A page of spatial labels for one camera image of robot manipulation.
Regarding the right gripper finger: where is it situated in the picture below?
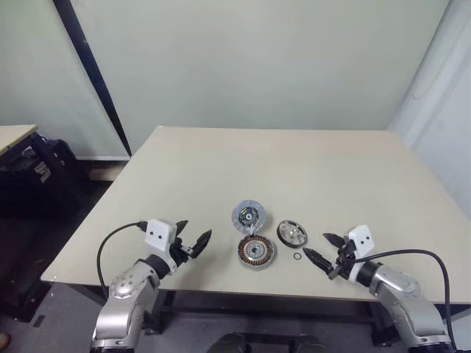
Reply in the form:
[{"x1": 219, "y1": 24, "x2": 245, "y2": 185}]
[
  {"x1": 322, "y1": 232, "x2": 349, "y2": 248},
  {"x1": 302, "y1": 247, "x2": 341, "y2": 276}
]

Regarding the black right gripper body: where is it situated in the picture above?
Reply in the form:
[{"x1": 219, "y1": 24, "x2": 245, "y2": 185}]
[{"x1": 328, "y1": 237, "x2": 357, "y2": 282}]

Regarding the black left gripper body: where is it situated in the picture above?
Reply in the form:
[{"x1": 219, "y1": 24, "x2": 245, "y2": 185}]
[{"x1": 167, "y1": 235, "x2": 194, "y2": 272}]

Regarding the black rimmed silver rotor cap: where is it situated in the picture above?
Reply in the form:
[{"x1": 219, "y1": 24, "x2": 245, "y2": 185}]
[{"x1": 276, "y1": 218, "x2": 308, "y2": 246}]

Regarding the round silver motor stator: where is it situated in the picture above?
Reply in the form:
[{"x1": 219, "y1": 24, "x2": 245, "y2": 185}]
[{"x1": 235, "y1": 233, "x2": 277, "y2": 272}]

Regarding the dark rounded shape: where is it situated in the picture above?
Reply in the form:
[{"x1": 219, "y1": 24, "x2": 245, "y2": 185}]
[
  {"x1": 209, "y1": 332, "x2": 255, "y2": 353},
  {"x1": 288, "y1": 332, "x2": 328, "y2": 353}
]

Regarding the black equipment case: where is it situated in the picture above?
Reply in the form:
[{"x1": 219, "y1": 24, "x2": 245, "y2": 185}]
[{"x1": 0, "y1": 132, "x2": 91, "y2": 218}]

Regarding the beige side table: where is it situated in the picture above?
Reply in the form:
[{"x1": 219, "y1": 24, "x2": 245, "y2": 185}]
[{"x1": 0, "y1": 124, "x2": 40, "y2": 155}]

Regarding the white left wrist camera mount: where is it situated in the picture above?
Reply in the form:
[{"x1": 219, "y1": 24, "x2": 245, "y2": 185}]
[{"x1": 144, "y1": 218, "x2": 178, "y2": 275}]

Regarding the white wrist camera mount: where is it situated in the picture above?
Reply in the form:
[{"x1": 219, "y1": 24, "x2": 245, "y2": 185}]
[
  {"x1": 347, "y1": 224, "x2": 377, "y2": 284},
  {"x1": 144, "y1": 218, "x2": 178, "y2": 275}
]

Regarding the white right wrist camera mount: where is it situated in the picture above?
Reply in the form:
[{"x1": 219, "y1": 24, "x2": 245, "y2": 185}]
[{"x1": 347, "y1": 224, "x2": 377, "y2": 284}]

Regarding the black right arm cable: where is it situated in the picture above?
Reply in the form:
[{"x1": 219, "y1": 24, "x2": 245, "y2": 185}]
[{"x1": 351, "y1": 249, "x2": 459, "y2": 350}]

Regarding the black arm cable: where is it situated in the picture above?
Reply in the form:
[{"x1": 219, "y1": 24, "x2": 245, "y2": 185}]
[
  {"x1": 96, "y1": 220, "x2": 149, "y2": 297},
  {"x1": 351, "y1": 249, "x2": 459, "y2": 350}
]

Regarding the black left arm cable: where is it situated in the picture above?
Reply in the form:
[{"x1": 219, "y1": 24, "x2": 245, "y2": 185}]
[{"x1": 96, "y1": 220, "x2": 149, "y2": 297}]

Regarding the black table frame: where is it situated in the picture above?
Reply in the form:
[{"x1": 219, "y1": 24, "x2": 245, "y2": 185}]
[{"x1": 146, "y1": 289, "x2": 386, "y2": 347}]

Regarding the black slanted frame strip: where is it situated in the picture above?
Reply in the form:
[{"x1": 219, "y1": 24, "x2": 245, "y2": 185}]
[{"x1": 52, "y1": 0, "x2": 132, "y2": 158}]

